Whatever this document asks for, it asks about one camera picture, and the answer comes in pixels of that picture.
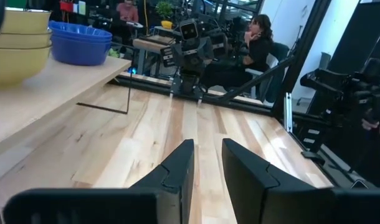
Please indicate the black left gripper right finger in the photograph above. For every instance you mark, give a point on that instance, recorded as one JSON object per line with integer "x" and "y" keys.
{"x": 252, "y": 180}

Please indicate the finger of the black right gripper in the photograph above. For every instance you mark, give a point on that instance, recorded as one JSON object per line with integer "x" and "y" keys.
{"x": 200, "y": 65}
{"x": 187, "y": 65}

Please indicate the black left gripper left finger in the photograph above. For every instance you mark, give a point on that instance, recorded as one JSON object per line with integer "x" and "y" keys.
{"x": 177, "y": 174}

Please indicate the black background robot arm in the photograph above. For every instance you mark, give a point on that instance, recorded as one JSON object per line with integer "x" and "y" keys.
{"x": 221, "y": 40}

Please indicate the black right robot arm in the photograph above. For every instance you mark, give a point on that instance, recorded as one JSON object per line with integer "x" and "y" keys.
{"x": 190, "y": 87}

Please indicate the green plant yellow pot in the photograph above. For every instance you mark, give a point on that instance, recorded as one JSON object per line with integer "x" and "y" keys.
{"x": 166, "y": 24}

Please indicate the wooden background desk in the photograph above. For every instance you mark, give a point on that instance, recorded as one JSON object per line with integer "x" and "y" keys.
{"x": 149, "y": 45}

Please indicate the person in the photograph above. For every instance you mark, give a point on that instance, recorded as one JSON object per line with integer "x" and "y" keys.
{"x": 258, "y": 53}
{"x": 127, "y": 12}

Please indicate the white teal office chair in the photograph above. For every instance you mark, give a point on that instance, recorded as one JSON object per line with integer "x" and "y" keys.
{"x": 278, "y": 51}

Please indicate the gray waste bin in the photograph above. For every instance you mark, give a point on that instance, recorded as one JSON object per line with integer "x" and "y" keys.
{"x": 325, "y": 60}

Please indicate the person's hand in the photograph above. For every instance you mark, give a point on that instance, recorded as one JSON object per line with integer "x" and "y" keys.
{"x": 370, "y": 125}

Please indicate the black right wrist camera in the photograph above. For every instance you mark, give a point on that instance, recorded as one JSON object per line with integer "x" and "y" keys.
{"x": 189, "y": 31}

